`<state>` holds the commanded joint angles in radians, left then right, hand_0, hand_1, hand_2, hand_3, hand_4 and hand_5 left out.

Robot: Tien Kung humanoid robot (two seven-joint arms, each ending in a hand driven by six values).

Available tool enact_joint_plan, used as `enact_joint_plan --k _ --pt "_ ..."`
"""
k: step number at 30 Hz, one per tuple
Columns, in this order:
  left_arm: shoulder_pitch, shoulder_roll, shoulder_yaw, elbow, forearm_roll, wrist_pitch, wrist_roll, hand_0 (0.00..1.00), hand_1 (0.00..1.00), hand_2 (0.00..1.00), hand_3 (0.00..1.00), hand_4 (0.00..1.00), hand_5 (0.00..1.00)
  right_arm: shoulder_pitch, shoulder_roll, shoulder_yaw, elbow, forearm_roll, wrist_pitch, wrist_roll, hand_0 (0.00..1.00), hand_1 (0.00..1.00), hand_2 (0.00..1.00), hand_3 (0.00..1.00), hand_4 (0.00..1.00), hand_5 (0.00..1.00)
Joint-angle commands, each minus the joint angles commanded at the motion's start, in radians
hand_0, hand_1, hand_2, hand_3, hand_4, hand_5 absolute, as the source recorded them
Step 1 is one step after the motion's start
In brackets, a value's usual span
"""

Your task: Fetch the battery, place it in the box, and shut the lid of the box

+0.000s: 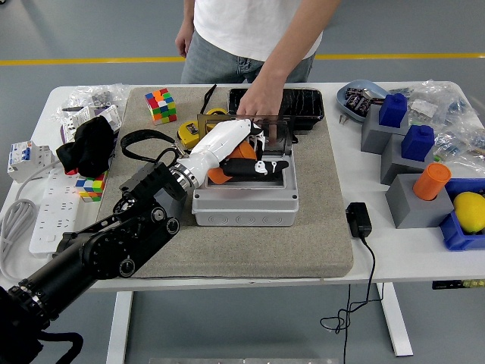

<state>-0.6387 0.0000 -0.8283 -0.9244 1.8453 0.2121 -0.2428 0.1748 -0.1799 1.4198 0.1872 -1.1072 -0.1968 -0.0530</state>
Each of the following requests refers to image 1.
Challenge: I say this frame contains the person's right hand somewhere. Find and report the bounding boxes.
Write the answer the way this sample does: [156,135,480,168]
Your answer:
[174,24,196,60]

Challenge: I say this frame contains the person's left hand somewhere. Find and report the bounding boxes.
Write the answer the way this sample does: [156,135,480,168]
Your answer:
[236,74,287,140]

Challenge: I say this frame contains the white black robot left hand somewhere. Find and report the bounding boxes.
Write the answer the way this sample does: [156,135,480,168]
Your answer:
[188,118,291,182]

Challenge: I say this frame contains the orange cylinder battery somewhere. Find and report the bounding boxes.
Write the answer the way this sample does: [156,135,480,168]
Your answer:
[207,140,258,186]
[412,162,452,202]

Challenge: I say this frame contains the smoky transparent box lid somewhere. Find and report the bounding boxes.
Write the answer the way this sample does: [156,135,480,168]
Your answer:
[196,112,299,155]

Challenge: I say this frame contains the grey plastic junction box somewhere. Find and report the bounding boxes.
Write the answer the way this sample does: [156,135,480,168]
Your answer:
[191,149,300,228]

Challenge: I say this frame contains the yellow tape measure round label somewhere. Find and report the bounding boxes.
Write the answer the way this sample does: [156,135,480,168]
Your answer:
[199,83,230,117]

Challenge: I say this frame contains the yellow tape measure black face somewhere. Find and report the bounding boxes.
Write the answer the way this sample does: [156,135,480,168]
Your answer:
[177,120,208,149]

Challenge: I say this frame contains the black glossy tray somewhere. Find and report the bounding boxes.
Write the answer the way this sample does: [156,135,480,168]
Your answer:
[227,87,325,136]

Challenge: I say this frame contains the person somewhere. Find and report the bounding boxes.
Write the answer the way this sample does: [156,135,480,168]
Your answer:
[174,0,342,85]

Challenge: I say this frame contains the large colourful puzzle cube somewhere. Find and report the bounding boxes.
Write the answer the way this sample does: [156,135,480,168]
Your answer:
[144,88,178,126]

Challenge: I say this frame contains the light blue dish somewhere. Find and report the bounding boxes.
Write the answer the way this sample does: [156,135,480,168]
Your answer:
[336,79,391,123]

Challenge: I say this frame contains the dark purple small packet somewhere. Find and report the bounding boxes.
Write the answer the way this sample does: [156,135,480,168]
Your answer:
[355,95,374,115]
[343,86,363,109]

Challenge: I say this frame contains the white purple electrical part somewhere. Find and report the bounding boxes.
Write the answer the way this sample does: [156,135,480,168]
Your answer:
[59,105,124,144]

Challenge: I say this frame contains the clear bag of screws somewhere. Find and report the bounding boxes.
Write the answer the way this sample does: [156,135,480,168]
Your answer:
[60,83,130,115]

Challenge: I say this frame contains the grey-brown fabric mat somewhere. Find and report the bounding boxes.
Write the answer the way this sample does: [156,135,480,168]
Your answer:
[86,86,355,281]

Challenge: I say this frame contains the blue plastic block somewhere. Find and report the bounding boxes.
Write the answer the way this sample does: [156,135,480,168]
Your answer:
[378,93,408,128]
[400,124,435,162]

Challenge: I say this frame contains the black cloth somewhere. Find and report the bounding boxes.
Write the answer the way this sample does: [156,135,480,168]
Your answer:
[55,115,117,178]

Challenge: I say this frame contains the small colourful puzzle cube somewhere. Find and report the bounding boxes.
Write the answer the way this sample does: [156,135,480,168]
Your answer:
[74,170,110,203]

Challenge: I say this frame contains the black power adapter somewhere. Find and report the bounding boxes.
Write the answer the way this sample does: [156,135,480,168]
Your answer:
[345,202,374,240]

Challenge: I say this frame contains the clear bag of small parts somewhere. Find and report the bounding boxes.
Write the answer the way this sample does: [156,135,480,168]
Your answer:
[431,113,485,168]
[390,79,477,128]

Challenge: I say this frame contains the white power strip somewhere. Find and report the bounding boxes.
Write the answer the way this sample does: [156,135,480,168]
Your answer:
[29,168,83,259]

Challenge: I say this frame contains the white circuit breaker blue switches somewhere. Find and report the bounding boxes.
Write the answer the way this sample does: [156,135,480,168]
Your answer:
[6,140,54,184]

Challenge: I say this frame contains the white table leg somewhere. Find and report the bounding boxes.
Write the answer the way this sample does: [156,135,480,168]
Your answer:
[105,290,134,364]
[375,282,414,358]

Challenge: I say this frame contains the blue plastic bin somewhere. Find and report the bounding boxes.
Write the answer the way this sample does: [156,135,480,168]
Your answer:
[439,177,485,252]

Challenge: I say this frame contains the yellow lemon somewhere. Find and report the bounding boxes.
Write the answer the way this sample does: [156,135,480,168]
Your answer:
[453,191,485,234]

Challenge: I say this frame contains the black table control panel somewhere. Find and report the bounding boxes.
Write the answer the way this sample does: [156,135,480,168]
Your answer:
[431,279,485,291]

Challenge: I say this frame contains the black adapter cord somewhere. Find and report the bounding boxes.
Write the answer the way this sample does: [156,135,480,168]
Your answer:
[320,234,386,364]

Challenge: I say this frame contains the white power strip cable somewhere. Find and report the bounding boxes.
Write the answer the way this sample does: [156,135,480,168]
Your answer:
[0,158,64,281]

